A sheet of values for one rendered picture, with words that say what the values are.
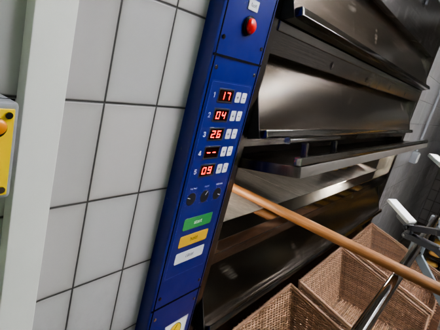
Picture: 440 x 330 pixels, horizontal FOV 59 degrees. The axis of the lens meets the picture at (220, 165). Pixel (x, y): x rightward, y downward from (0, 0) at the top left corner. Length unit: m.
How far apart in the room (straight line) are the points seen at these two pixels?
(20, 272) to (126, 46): 0.33
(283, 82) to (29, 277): 0.69
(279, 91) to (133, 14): 0.49
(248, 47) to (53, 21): 0.37
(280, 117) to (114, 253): 0.51
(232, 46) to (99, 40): 0.25
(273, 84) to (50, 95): 0.57
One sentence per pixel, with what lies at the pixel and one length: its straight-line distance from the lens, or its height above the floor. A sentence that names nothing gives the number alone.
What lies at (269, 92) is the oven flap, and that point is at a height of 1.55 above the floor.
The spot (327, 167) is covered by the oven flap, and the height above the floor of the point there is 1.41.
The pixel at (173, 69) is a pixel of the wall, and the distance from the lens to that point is 0.63.
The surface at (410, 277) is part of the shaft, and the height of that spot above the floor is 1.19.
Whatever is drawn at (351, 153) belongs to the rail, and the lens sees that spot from 1.14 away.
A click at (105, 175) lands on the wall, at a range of 0.61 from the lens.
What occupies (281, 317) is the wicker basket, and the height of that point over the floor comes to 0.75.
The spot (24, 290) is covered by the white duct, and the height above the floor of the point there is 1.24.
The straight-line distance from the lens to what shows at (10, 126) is 0.42.
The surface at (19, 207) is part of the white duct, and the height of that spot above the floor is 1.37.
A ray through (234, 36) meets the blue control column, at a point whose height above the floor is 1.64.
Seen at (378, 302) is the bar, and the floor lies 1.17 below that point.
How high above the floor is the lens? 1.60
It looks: 15 degrees down
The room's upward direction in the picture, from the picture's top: 15 degrees clockwise
